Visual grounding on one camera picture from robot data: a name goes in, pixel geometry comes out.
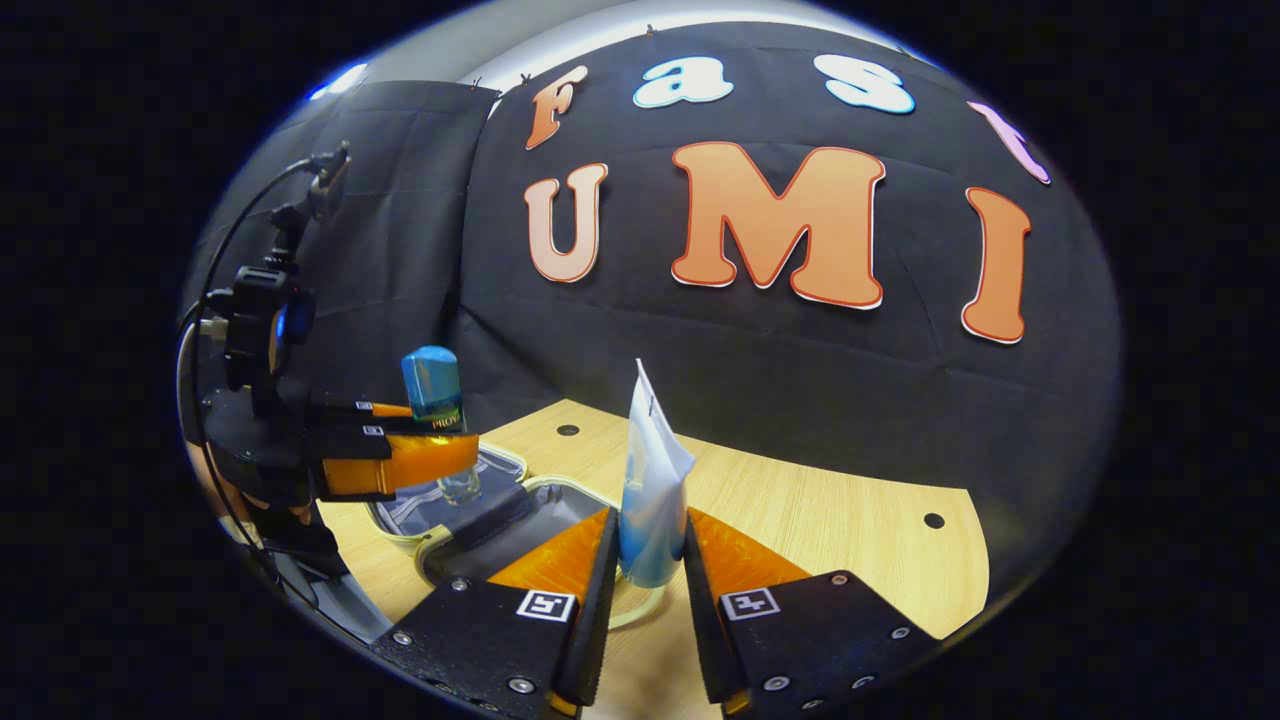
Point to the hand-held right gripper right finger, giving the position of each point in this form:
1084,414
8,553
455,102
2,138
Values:
700,610

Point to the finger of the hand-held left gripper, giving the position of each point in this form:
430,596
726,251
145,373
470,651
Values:
385,409
400,465

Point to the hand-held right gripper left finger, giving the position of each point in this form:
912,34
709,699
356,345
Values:
600,600

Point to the blue capped clear bottle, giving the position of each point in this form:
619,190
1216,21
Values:
432,385

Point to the white and blue tube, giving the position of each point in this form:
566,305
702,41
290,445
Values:
652,500

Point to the ceiling light strip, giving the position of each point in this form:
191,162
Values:
338,82

